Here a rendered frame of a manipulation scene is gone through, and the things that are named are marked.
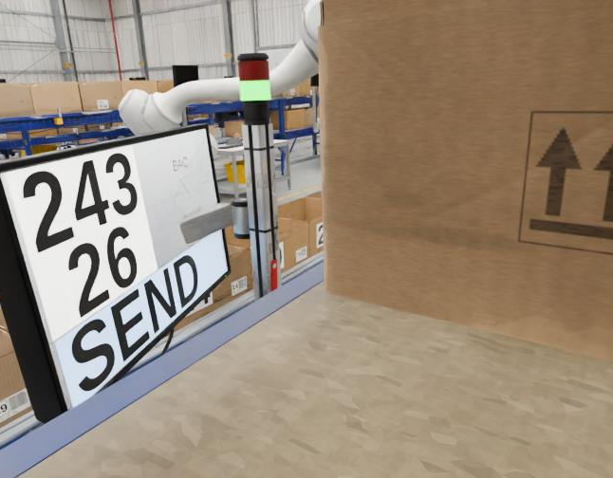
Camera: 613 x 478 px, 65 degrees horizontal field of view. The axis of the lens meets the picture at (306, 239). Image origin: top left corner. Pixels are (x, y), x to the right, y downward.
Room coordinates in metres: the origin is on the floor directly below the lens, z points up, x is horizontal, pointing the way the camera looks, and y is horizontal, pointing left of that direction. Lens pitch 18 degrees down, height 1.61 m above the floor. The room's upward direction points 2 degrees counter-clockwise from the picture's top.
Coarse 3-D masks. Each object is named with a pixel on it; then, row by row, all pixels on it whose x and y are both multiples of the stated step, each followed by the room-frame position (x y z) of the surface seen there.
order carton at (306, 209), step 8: (296, 200) 2.41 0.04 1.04; (304, 200) 2.47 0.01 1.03; (312, 200) 2.44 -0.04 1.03; (320, 200) 2.42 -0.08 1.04; (280, 208) 2.30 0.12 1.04; (288, 208) 2.36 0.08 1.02; (296, 208) 2.41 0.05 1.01; (304, 208) 2.46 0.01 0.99; (312, 208) 2.44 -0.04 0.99; (320, 208) 2.42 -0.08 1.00; (280, 216) 2.30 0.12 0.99; (288, 216) 2.35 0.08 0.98; (296, 216) 2.41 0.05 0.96; (304, 216) 2.46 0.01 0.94; (312, 216) 2.44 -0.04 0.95; (320, 216) 2.06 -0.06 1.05; (312, 224) 2.01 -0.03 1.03; (312, 232) 2.01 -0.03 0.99; (312, 240) 2.01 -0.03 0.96; (312, 248) 2.01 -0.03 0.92; (320, 248) 2.06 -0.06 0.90; (312, 256) 2.01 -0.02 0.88
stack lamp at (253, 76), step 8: (240, 64) 0.82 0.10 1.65; (248, 64) 0.82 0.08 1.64; (256, 64) 0.82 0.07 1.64; (264, 64) 0.82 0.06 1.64; (240, 72) 0.83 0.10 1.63; (248, 72) 0.82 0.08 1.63; (256, 72) 0.82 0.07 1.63; (264, 72) 0.82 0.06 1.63; (240, 80) 0.83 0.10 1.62; (248, 80) 0.82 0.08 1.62; (256, 80) 0.82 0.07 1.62; (264, 80) 0.82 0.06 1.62; (240, 88) 0.83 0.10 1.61; (248, 88) 0.82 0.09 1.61; (256, 88) 0.82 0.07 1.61; (264, 88) 0.82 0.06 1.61; (240, 96) 0.83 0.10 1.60; (248, 96) 0.82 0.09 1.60; (256, 96) 0.82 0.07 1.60; (264, 96) 0.82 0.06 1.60
